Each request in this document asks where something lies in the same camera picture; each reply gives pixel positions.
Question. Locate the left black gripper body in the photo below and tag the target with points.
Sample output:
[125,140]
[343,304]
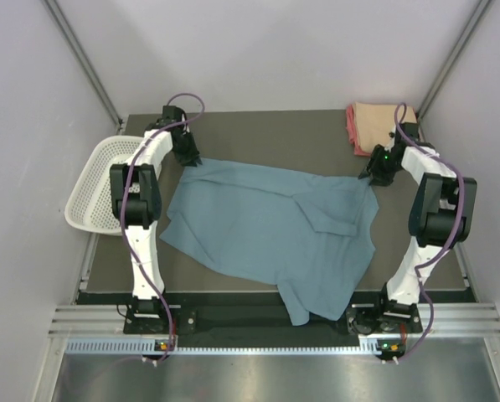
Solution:
[186,149]

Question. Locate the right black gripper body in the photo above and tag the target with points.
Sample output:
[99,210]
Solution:
[381,165]

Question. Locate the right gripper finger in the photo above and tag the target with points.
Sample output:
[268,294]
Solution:
[378,182]
[366,173]

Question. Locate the blue t shirt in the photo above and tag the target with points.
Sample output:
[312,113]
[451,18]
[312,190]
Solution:
[307,235]

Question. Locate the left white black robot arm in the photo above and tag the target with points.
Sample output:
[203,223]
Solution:
[148,312]

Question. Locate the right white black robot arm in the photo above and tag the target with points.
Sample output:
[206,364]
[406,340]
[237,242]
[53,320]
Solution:
[440,218]

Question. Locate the folded peach t shirt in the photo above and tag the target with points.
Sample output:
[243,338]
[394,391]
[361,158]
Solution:
[372,124]

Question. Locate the folded pink t shirt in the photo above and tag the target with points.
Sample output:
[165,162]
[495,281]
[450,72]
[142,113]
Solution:
[353,133]

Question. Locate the white perforated plastic basket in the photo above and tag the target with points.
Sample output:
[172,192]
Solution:
[94,188]

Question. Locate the right aluminium corner post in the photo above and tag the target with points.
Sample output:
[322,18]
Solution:
[474,20]

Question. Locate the aluminium corner post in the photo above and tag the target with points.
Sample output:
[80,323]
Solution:
[474,20]
[56,13]

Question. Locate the left aluminium corner post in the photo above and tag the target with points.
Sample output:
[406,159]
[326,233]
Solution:
[56,13]

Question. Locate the slotted grey cable duct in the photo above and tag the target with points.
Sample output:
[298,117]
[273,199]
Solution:
[156,347]

